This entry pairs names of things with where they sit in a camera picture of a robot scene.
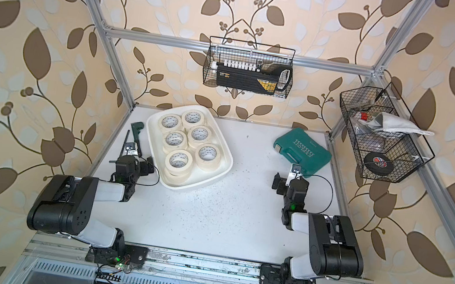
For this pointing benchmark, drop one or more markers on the aluminium front rail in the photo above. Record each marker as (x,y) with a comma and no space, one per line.
(167,263)

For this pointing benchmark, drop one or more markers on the black wire basket right wall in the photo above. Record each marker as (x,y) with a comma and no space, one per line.
(408,152)

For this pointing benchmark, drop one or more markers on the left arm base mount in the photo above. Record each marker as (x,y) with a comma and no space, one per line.
(128,255)

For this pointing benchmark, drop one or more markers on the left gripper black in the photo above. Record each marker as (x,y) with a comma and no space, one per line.
(125,160)

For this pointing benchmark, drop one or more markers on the black yellow box in basket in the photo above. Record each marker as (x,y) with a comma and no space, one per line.
(250,81)

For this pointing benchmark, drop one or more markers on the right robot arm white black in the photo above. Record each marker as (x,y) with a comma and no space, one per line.
(333,249)

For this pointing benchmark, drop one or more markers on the black tape roll red label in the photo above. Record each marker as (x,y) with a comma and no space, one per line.
(378,164)

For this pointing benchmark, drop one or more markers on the green pipe wrench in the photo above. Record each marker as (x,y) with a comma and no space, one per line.
(137,127)

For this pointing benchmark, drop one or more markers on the black wire basket wall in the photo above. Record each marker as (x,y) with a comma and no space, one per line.
(247,55)
(408,152)

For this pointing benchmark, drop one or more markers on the white plastic storage tray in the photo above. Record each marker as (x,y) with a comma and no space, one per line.
(198,177)

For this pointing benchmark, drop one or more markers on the masking tape stack front left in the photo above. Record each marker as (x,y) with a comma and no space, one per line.
(178,167)

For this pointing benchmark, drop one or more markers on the black wire basket back wall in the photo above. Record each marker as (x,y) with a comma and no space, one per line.
(247,55)

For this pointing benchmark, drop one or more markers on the masking tape roll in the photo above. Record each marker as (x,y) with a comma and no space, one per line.
(192,118)
(199,135)
(174,140)
(208,157)
(169,123)

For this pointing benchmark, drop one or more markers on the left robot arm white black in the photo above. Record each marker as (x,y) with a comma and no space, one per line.
(65,204)

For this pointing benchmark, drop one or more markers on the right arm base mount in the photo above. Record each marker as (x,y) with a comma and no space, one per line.
(273,274)

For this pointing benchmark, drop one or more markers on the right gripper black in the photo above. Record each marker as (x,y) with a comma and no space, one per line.
(283,183)

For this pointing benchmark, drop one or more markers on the green plastic tool case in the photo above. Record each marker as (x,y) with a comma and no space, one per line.
(300,149)

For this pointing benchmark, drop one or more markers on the grey folded cloth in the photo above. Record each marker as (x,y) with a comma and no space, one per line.
(394,124)

